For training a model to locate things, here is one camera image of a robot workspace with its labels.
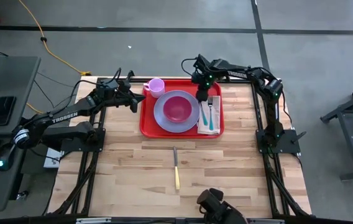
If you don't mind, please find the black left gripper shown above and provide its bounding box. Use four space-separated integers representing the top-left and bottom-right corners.
111 90 146 113

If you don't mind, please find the beige napkin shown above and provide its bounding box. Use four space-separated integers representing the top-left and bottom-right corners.
197 95 221 136

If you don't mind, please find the pink plastic mug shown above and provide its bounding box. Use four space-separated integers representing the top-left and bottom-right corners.
143 77 166 99

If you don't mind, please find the spoon with teal handle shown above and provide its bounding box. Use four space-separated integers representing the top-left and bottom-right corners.
199 101 209 127

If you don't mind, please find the fork with teal handle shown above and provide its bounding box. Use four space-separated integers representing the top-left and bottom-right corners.
207 96 214 131

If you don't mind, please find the magenta plastic bowl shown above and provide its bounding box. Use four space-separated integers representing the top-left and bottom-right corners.
162 95 193 123

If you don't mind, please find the lavender plastic plate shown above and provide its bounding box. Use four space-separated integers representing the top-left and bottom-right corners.
153 90 201 134

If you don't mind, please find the knife with cream handle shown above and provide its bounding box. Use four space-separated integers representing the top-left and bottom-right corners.
172 146 181 191

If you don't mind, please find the red plastic tray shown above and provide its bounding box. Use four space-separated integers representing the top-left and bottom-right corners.
139 78 226 139

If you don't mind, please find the white power box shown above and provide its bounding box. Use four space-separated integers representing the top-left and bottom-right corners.
43 147 62 169

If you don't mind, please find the grey side desk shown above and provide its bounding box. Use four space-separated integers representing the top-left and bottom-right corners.
0 55 40 212

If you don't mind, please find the black smartphone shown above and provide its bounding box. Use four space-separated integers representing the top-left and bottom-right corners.
0 96 17 127

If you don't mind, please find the black computer mouse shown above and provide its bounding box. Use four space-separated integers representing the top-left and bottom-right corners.
0 143 17 172

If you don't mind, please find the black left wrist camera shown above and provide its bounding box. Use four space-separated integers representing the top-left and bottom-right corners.
101 78 120 91

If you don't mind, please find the yellow extension cable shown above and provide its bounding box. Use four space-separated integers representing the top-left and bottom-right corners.
17 0 93 77

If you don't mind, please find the black metal table frame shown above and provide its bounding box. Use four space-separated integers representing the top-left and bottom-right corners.
47 68 313 218

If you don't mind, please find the yellow cable with plug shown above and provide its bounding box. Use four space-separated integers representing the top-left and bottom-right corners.
26 102 45 114

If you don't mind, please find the black camera device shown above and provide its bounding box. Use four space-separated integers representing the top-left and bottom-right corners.
196 187 249 224

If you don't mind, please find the silver metal bracket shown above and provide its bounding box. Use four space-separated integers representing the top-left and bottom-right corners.
76 217 112 224
250 218 285 224

